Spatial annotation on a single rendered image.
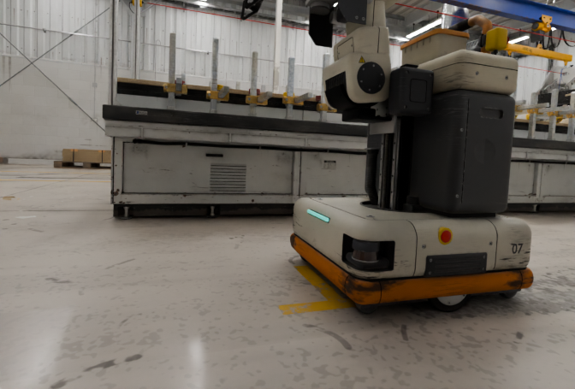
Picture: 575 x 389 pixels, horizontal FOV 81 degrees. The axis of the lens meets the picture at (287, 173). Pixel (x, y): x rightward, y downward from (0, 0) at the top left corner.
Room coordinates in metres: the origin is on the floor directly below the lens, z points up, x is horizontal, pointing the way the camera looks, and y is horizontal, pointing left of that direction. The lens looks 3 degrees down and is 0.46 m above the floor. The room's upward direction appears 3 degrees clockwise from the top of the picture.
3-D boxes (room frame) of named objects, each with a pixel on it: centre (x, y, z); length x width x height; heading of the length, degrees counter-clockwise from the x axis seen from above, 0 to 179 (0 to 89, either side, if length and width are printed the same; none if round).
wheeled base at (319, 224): (1.30, -0.43, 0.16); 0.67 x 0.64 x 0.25; 108
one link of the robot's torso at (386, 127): (1.19, -0.29, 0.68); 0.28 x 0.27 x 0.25; 18
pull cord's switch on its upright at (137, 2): (3.02, 1.36, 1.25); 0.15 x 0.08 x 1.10; 108
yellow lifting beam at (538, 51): (6.62, -4.72, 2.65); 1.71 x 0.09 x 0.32; 108
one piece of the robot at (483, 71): (1.33, -0.52, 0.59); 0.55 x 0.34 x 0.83; 18
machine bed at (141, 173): (3.27, -1.19, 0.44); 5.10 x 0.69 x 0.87; 108
